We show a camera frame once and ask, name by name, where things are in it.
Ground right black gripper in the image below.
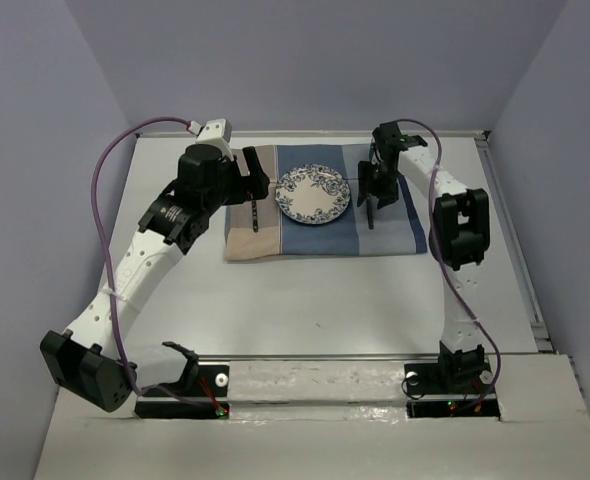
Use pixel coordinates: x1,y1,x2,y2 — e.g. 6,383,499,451
356,160,400,209

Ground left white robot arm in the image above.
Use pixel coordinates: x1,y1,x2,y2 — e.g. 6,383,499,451
40,144,269,412

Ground silver table knife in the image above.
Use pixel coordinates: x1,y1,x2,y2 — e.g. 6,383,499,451
366,195,374,230

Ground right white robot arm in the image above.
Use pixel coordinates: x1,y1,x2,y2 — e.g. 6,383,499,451
357,120,495,401

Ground blue beige checked cloth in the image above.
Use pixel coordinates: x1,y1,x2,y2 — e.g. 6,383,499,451
224,144,428,262

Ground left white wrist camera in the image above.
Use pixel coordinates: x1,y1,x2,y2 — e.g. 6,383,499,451
187,118,232,156

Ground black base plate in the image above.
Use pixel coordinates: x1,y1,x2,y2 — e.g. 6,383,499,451
401,362,501,419
134,363,230,420

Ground silver fork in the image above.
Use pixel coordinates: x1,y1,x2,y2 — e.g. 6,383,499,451
251,199,259,233

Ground blue floral ceramic plate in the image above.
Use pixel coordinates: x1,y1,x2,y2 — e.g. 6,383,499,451
275,164,351,225

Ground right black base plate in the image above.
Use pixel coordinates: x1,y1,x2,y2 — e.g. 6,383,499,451
401,362,501,419

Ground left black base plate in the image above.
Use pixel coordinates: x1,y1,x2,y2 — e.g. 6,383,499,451
134,363,230,420

